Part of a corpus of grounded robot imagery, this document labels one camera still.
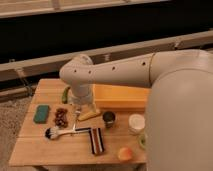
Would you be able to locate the yellow corn cob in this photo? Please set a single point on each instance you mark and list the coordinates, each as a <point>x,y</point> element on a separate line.
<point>89,115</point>

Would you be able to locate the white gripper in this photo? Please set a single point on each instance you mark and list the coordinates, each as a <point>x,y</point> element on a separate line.
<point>86,100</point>

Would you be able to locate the green sponge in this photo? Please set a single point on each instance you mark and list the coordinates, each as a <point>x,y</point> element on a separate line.
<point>41,114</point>

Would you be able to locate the green plastic cup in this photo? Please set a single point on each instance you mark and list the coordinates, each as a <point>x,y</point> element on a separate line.
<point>142,141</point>

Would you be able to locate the dark metal cup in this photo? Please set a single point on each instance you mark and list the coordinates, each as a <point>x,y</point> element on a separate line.
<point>109,118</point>

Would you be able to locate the white lidded container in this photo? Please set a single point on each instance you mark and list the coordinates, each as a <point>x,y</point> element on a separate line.
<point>136,123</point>

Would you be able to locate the orange plastic tray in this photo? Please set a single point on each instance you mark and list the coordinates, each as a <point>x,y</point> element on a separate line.
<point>120,97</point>

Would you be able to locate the brown grape bunch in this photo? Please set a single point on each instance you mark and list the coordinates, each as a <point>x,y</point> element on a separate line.
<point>61,118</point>

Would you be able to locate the wooden table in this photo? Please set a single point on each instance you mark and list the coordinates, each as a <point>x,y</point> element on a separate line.
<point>32,148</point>

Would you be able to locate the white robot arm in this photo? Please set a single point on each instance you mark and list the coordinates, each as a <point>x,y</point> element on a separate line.
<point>179,110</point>

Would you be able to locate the orange peach fruit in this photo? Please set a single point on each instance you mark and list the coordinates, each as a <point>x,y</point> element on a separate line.
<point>125,154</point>

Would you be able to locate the green chili pepper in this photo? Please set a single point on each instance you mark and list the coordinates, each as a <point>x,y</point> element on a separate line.
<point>65,95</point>

